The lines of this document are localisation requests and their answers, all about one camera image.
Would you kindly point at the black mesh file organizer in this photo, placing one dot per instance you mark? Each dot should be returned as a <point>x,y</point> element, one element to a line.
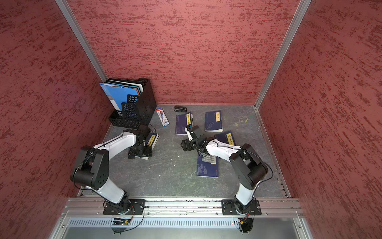
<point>137,110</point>

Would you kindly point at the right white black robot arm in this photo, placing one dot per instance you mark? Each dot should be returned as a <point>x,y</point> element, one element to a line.
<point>249,168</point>

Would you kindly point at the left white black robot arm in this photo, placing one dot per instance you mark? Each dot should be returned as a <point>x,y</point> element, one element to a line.
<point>91,169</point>

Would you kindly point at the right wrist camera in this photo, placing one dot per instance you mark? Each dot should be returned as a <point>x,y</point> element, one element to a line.
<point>189,131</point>

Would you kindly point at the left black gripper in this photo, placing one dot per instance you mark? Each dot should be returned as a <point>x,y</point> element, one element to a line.
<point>147,153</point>

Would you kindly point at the navy book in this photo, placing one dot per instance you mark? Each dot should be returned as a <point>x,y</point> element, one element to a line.
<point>226,137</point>
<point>207,166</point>
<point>213,121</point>
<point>149,145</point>
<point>183,123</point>

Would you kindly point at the aluminium mounting rail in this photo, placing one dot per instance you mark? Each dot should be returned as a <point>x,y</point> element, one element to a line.
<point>92,206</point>

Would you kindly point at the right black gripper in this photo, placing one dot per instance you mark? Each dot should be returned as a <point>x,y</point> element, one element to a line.
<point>186,146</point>

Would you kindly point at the pencil box white blue red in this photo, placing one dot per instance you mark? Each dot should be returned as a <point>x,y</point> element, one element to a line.
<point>162,117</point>

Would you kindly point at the dark folders in organizer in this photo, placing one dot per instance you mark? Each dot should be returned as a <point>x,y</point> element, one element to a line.
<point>139,86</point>

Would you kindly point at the blue folder in organizer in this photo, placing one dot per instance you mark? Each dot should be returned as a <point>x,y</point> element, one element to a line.
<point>117,94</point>

